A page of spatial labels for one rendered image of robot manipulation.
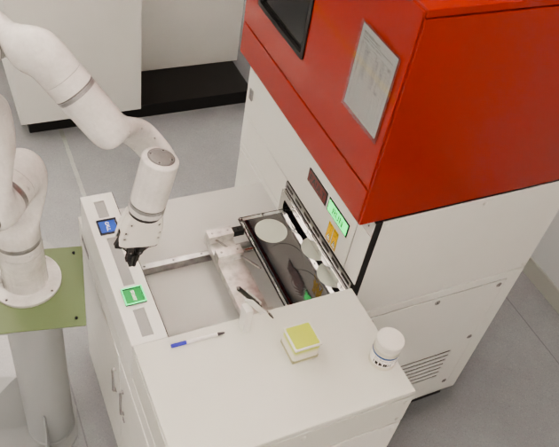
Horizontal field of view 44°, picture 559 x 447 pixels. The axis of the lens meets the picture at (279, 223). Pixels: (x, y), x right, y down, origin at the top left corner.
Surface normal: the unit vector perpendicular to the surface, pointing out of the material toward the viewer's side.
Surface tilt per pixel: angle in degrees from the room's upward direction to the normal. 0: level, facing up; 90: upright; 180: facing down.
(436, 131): 90
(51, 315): 3
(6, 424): 90
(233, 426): 0
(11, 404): 90
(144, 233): 91
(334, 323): 0
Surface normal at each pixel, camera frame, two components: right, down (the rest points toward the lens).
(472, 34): 0.41, 0.69
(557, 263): -0.90, 0.20
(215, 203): 0.15, -0.70
